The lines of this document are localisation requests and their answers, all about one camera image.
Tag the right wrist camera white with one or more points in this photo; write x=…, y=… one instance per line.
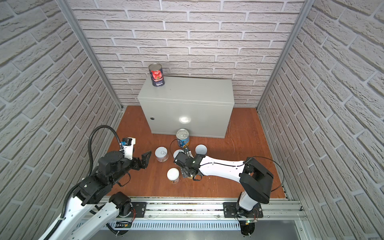
x=188, y=152

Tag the white can centre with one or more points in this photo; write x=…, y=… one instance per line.
x=177, y=152

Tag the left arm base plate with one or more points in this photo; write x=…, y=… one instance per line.
x=134, y=210

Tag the white can right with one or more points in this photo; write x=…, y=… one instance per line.
x=201, y=150

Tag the white can far left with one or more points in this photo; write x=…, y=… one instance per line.
x=161, y=154

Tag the right aluminium corner post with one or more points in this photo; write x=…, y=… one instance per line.
x=305, y=10

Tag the blue soup can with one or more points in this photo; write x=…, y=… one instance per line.
x=183, y=137

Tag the aluminium corner post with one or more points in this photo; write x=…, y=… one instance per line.
x=80, y=34
x=305, y=10

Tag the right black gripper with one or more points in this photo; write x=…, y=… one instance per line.
x=185, y=173

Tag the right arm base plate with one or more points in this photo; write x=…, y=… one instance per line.
x=233, y=210

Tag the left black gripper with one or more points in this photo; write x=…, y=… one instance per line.
x=143, y=162

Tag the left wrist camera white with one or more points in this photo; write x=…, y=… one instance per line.
x=127, y=147

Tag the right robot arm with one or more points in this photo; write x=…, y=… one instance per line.
x=256, y=180

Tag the grey metal cabinet box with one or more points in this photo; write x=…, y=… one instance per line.
x=202, y=106

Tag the left aluminium corner post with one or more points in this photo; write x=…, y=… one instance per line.
x=80, y=34

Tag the white flat-lid can front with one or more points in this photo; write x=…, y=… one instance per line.
x=173, y=175

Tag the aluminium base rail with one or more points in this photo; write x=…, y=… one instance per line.
x=200, y=214

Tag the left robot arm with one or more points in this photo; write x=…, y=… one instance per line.
x=84, y=196

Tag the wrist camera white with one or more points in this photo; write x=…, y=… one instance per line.
x=188, y=152
x=127, y=147

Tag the red tomato can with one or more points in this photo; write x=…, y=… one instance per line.
x=156, y=74

